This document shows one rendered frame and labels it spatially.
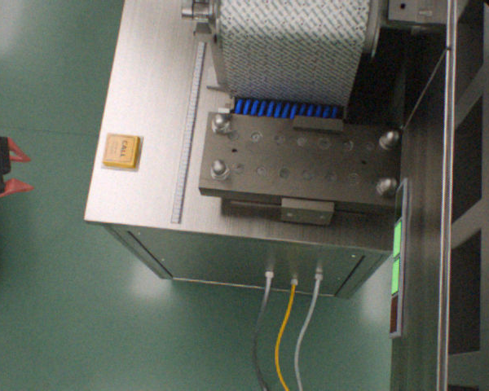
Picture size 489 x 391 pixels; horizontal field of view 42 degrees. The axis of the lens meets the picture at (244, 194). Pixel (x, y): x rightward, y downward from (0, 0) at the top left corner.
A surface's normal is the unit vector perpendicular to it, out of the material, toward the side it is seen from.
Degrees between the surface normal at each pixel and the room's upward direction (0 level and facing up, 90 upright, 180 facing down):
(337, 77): 90
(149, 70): 0
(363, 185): 0
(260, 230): 0
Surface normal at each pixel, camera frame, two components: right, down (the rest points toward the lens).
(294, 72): -0.11, 0.96
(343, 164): -0.04, -0.28
